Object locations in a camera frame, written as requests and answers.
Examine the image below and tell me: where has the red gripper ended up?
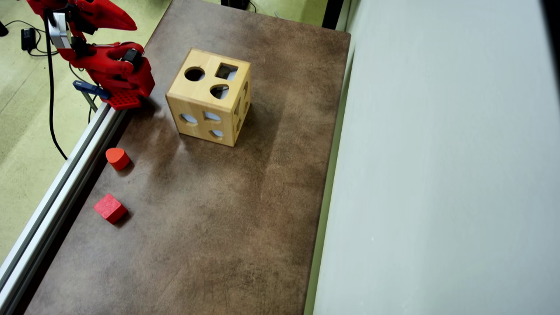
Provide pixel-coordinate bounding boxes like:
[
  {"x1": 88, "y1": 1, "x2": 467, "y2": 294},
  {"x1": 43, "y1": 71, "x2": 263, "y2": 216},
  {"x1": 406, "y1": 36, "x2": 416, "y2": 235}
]
[{"x1": 26, "y1": 0, "x2": 138, "y2": 36}]

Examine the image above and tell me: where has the wooden shape sorter box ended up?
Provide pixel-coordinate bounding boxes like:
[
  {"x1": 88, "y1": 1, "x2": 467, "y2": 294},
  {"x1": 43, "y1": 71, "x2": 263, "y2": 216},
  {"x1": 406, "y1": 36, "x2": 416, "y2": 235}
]
[{"x1": 165, "y1": 48, "x2": 252, "y2": 147}]

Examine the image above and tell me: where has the blue clamp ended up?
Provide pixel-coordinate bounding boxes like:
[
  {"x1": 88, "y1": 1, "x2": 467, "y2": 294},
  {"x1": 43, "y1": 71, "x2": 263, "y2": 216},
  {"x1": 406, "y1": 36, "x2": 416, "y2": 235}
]
[{"x1": 73, "y1": 80, "x2": 111, "y2": 112}]

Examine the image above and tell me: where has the red rounded wooden block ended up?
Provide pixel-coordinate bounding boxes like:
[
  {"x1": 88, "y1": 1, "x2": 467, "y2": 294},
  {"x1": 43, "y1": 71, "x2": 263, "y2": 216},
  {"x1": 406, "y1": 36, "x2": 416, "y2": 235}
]
[{"x1": 106, "y1": 147, "x2": 131, "y2": 171}]

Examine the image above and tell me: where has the red wooden cube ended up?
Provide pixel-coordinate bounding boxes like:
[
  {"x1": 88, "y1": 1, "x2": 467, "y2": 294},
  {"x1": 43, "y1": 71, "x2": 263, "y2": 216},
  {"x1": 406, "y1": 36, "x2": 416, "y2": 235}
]
[{"x1": 93, "y1": 193, "x2": 128, "y2": 224}]

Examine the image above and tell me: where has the black and white wrist camera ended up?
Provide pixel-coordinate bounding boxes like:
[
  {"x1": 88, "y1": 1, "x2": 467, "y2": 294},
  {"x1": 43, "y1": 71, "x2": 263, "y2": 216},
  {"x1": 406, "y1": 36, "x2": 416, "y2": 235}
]
[{"x1": 47, "y1": 12, "x2": 73, "y2": 50}]

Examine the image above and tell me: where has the black floor cable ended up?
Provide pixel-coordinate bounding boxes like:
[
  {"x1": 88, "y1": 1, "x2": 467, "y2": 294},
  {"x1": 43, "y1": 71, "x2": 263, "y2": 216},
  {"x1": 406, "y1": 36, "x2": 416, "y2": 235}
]
[{"x1": 2, "y1": 20, "x2": 60, "y2": 57}]

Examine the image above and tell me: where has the black camera cable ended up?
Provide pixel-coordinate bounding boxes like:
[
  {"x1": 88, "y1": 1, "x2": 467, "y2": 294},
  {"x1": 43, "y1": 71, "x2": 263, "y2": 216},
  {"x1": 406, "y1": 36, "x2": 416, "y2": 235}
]
[{"x1": 42, "y1": 9, "x2": 68, "y2": 161}]

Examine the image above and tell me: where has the aluminium profile rail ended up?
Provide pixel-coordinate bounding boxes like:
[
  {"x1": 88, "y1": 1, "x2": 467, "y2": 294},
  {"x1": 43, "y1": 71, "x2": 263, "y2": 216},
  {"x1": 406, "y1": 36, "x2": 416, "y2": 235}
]
[{"x1": 0, "y1": 101, "x2": 127, "y2": 315}]

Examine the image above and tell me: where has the black vertical post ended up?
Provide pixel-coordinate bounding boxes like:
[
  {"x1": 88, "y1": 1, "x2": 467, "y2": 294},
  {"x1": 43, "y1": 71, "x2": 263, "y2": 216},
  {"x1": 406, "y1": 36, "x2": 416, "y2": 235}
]
[{"x1": 322, "y1": 0, "x2": 344, "y2": 30}]

